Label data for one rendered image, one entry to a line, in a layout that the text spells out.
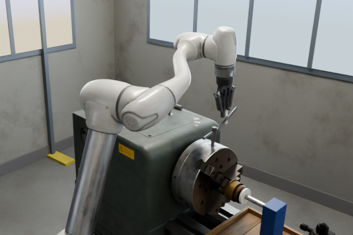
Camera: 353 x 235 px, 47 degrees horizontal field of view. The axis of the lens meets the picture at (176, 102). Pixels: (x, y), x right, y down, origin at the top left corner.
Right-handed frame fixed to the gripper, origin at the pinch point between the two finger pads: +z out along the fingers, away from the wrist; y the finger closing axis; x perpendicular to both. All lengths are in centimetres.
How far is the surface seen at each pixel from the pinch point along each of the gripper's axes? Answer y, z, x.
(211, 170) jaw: -25.4, 10.4, -14.0
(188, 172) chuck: -30.5, 12.4, -5.5
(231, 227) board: -19.0, 41.3, -19.8
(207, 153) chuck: -21.4, 6.5, -8.1
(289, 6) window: 164, -15, 65
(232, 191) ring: -21.3, 19.3, -21.4
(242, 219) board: -10.4, 42.2, -19.5
